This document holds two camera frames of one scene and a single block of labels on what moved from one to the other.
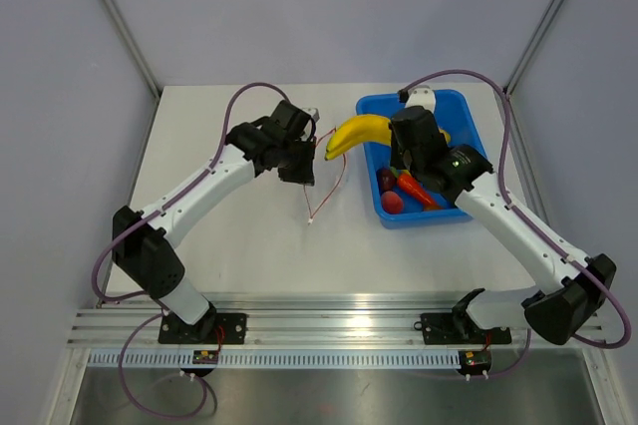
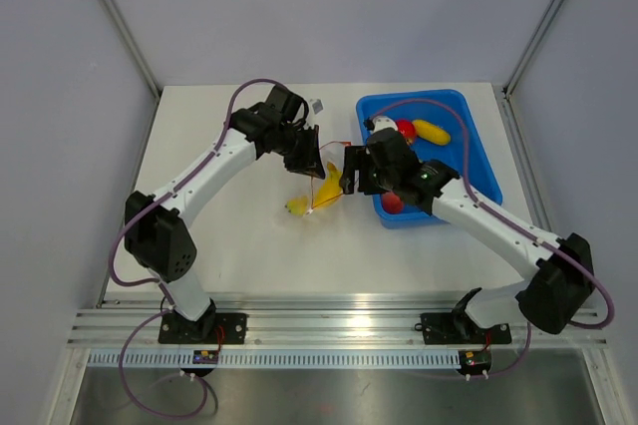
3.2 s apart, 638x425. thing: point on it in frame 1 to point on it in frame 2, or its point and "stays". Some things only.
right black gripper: x=395 y=160 to x=356 y=158
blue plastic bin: x=456 y=115 stays
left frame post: x=119 y=21 stays
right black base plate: x=460 y=328 stays
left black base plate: x=209 y=328 stays
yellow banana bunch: x=374 y=130 to x=328 y=191
